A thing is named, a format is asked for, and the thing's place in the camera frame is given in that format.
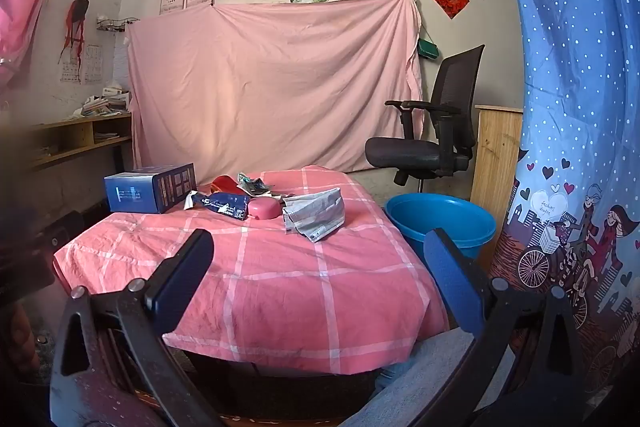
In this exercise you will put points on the torn green cardboard packaging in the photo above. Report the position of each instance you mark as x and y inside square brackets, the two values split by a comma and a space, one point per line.
[252, 185]

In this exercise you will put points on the blue cardboard box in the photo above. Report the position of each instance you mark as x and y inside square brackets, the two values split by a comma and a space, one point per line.
[145, 194]

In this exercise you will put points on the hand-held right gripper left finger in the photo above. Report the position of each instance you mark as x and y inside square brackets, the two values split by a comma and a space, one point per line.
[180, 279]

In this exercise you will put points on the wall calendar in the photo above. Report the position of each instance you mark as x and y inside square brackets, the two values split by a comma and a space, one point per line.
[87, 64]

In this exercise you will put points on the pink hanging bed sheet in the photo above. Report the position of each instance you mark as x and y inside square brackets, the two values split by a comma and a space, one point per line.
[275, 82]

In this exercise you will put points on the blue printed dotted curtain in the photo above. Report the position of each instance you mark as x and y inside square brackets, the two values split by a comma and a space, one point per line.
[565, 57]

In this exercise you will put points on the blue plastic bucket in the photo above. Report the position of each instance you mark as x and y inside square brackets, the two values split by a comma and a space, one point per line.
[440, 212]

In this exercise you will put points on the grey printed paper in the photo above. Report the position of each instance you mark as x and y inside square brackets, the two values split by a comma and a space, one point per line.
[315, 212]

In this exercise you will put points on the green hanging bag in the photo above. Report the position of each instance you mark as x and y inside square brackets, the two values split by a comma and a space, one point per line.
[428, 49]

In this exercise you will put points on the black office chair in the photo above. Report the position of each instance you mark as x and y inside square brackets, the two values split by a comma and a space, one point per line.
[450, 107]

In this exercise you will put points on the dark blue snack wrapper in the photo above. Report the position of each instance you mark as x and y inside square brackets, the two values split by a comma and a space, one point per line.
[220, 203]

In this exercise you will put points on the pink plaid tablecloth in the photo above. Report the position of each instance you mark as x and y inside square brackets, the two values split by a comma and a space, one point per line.
[300, 282]

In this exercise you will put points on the pink plastic case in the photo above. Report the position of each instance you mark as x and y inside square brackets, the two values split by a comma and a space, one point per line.
[263, 208]

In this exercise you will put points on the red plastic wrapper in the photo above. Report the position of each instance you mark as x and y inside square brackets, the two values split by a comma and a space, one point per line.
[223, 183]

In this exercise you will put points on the person's jeans leg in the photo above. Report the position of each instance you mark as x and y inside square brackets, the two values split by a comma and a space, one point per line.
[425, 372]

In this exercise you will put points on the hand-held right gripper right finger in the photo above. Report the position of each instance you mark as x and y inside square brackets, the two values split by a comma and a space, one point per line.
[450, 282]

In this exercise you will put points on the wooden shelf desk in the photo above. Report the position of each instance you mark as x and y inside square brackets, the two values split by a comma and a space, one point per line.
[75, 124]

